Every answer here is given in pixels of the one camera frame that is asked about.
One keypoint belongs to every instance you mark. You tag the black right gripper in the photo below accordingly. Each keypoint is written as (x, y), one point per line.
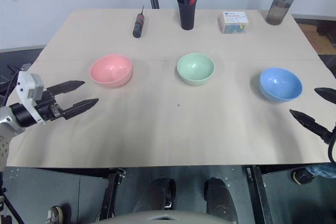
(332, 131)

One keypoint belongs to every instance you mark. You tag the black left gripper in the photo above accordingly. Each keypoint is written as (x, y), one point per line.
(45, 108)

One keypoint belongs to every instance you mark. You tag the blue plastic bowl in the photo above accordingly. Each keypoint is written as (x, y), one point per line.
(281, 85)

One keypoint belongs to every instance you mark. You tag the pink plastic bowl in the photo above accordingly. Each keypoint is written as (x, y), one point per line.
(111, 70)

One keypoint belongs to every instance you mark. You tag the blue jeans leg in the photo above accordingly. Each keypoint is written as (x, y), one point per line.
(324, 170)

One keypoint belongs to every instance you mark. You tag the dark white-soled sneaker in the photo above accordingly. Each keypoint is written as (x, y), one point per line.
(303, 176)

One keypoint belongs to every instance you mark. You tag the black red screwdriver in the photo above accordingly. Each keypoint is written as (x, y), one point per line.
(138, 27)

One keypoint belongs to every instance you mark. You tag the black table leg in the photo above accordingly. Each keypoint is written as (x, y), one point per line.
(111, 195)
(258, 195)

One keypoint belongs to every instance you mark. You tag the clear box of coloured clips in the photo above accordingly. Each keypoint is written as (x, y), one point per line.
(234, 23)

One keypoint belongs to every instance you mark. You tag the grey sneaker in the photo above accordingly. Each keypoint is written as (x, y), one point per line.
(54, 216)

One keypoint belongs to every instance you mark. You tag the green plastic bowl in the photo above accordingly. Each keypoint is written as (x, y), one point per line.
(195, 69)

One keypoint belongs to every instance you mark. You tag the black tripod stand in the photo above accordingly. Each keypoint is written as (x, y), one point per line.
(10, 208)

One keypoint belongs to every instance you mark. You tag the black pen cup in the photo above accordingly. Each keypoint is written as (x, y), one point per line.
(187, 15)

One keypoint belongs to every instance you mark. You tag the grey robot torso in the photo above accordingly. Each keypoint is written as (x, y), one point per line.
(160, 217)

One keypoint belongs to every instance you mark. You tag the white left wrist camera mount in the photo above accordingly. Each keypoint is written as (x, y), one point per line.
(25, 87)

